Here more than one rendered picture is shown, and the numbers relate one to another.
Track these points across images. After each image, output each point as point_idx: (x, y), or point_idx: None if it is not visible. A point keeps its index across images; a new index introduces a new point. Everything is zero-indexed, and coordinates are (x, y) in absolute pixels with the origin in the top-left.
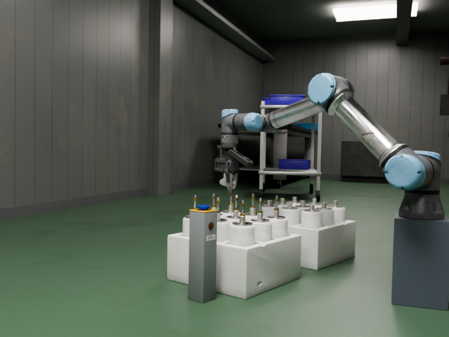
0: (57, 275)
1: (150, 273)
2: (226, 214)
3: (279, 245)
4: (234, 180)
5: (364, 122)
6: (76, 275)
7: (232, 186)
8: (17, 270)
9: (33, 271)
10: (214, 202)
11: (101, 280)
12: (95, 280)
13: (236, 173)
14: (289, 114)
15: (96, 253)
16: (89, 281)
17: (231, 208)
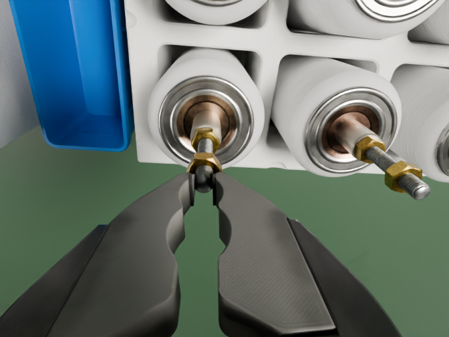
0: (419, 272)
1: (345, 182)
2: (262, 107)
3: None
4: (168, 237)
5: None
6: (409, 255)
7: (224, 192)
8: (414, 316)
9: (414, 301)
10: (380, 154)
11: (427, 210)
12: (430, 216)
13: (75, 330)
14: None
15: None
16: (441, 216)
17: (214, 120)
